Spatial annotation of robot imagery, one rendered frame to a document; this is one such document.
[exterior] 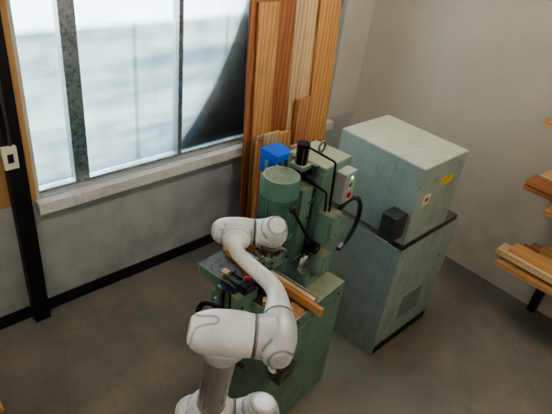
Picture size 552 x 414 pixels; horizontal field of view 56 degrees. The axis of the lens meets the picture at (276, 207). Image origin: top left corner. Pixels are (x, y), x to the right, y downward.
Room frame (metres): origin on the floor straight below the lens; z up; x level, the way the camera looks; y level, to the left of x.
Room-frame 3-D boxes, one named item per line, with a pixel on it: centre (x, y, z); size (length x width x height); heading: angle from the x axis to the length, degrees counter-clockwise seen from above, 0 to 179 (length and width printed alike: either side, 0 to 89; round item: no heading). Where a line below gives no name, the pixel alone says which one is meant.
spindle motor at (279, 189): (1.98, -0.01, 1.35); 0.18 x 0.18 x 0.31
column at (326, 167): (2.22, -0.18, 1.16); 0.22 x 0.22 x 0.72; 54
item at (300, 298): (1.97, -0.03, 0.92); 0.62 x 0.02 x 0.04; 54
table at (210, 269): (1.91, 0.08, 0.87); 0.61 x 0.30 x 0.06; 54
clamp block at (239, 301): (1.84, 0.13, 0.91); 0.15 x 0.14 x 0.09; 54
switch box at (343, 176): (2.16, -0.31, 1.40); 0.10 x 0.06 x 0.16; 144
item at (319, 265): (2.04, -0.24, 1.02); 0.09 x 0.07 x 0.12; 54
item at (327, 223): (2.06, -0.26, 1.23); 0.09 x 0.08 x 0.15; 144
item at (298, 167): (2.09, -0.09, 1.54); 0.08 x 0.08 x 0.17; 54
